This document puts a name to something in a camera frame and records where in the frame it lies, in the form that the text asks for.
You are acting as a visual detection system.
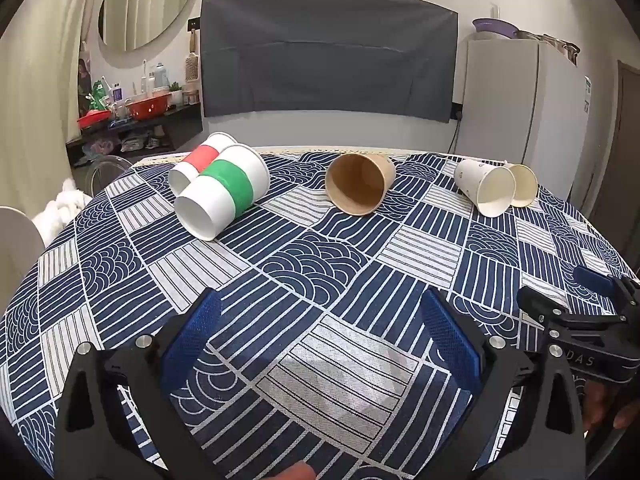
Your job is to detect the brown paper cup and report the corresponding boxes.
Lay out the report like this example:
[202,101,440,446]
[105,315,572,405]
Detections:
[324,153,397,217]

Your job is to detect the dark door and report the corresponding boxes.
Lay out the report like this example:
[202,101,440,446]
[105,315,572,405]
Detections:
[612,60,640,281]

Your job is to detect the white fluffy blanket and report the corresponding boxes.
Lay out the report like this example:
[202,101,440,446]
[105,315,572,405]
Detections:
[32,177,93,248]

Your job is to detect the white paper cup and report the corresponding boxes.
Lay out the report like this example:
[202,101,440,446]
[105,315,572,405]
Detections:
[454,159,516,218]

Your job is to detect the white cup with red band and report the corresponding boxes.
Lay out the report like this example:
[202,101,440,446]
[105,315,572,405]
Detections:
[167,132,238,196]

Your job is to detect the television under grey cloth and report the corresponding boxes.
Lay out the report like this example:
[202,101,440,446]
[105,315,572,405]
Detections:
[200,0,459,124]

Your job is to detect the cream paper cup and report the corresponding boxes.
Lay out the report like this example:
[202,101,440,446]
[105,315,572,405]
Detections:
[502,162,539,209]

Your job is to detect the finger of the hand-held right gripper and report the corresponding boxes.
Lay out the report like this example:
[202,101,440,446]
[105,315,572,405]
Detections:
[517,285,572,328]
[572,266,640,313]

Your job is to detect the red dotted bowl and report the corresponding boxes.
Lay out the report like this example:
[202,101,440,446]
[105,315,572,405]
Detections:
[127,97,168,121]

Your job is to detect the white chair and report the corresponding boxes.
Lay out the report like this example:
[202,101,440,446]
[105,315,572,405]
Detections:
[0,206,46,311]

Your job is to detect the round wall mirror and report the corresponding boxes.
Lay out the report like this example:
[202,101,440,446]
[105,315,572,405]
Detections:
[97,0,198,68]

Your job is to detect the white refrigerator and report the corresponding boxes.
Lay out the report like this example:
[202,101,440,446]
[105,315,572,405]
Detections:
[452,38,592,201]

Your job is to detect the white cup with green band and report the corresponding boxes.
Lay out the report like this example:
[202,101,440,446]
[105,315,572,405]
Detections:
[174,144,271,242]

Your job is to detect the cream curtain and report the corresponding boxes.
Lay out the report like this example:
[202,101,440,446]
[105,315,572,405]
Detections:
[0,0,136,211]

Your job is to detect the purple basin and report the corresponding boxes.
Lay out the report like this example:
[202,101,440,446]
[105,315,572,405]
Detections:
[472,17,518,41]

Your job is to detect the green bag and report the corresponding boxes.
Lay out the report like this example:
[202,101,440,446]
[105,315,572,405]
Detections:
[89,77,111,111]

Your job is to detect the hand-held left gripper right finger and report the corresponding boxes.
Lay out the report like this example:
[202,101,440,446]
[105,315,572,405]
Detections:
[420,287,589,480]

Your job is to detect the black shelf unit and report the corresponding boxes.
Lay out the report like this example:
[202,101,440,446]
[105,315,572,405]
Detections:
[65,102,203,168]

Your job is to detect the blue patterned tablecloth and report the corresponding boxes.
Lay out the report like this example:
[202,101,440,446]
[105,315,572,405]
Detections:
[0,146,640,480]

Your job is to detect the person's right hand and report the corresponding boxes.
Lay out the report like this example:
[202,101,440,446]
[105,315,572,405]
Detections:
[582,379,640,433]

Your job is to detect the person's left hand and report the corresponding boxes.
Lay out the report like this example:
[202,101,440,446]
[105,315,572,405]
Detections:
[277,462,317,480]

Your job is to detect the red basin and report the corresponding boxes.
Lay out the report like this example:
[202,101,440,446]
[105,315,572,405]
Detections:
[77,111,111,131]

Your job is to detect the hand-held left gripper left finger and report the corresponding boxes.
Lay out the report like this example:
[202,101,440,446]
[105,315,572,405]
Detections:
[52,287,223,480]

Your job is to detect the transparent chair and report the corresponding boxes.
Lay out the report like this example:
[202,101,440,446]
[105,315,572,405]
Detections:
[85,155,133,196]

